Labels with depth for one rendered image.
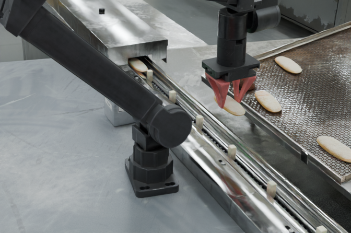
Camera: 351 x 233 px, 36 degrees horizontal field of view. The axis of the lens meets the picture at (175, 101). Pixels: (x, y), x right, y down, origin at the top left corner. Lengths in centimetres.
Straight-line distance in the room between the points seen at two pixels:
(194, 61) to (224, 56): 59
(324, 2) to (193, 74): 249
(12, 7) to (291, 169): 66
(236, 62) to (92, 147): 37
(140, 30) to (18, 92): 40
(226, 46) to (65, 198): 42
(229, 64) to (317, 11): 299
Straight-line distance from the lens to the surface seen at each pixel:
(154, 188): 105
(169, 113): 98
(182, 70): 158
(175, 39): 183
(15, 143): 125
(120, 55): 149
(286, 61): 140
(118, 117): 127
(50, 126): 130
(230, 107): 111
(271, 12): 108
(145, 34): 157
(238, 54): 106
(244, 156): 113
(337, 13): 387
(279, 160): 119
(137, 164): 106
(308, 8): 409
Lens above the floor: 145
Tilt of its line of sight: 27 degrees down
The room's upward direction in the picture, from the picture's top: 2 degrees clockwise
